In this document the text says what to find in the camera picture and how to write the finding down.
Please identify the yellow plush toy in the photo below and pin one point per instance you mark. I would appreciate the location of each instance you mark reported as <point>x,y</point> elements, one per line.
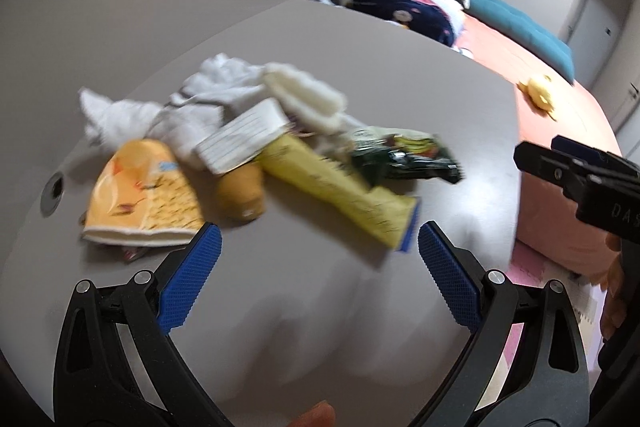
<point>539,94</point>

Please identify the small red wrapper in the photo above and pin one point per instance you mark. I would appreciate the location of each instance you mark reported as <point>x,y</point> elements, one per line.
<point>134,255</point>

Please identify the person's left hand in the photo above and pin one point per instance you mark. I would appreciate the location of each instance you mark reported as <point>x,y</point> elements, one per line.
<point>312,416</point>

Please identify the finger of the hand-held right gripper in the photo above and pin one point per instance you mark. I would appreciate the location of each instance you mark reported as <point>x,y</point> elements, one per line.
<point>542,164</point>
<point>580,148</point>

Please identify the white twisted cloth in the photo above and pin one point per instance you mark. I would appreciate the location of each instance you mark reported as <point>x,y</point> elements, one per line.
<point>115,119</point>

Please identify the orange bed sheet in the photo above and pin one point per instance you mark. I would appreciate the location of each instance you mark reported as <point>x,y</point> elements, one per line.
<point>555,142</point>

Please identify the white fluffy cloth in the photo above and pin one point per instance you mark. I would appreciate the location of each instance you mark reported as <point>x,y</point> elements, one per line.
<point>305,97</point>

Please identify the grey door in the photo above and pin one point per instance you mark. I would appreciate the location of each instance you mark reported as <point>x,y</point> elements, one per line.
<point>597,37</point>

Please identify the teal cushion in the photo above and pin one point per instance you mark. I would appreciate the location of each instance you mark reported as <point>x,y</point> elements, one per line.
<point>525,32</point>

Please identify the orange snack bag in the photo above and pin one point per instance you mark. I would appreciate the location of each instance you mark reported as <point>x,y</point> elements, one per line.
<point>140,192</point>

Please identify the white printed cloth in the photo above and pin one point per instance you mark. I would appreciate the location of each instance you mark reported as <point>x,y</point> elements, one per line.
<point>462,51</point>

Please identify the white lined paper sheet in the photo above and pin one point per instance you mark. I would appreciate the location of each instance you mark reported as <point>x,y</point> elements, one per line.
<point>240,137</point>

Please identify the person's right hand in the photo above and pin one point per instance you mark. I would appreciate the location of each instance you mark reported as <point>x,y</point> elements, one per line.
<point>612,292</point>

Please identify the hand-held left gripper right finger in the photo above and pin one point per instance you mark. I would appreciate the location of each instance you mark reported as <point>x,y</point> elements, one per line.
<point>445,277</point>

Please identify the white glove with red trim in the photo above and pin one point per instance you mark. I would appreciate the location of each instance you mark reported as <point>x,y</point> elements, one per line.
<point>215,97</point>

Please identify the yellow snack bag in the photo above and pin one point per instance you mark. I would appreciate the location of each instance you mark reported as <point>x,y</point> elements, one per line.
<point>330,184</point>

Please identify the green snack bag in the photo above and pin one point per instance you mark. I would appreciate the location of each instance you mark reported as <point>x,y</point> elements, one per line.
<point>405,154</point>

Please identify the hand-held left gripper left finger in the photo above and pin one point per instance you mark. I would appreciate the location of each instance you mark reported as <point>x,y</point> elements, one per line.
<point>192,277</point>

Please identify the navy printed blanket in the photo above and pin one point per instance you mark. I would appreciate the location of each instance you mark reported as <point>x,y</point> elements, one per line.
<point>400,14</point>

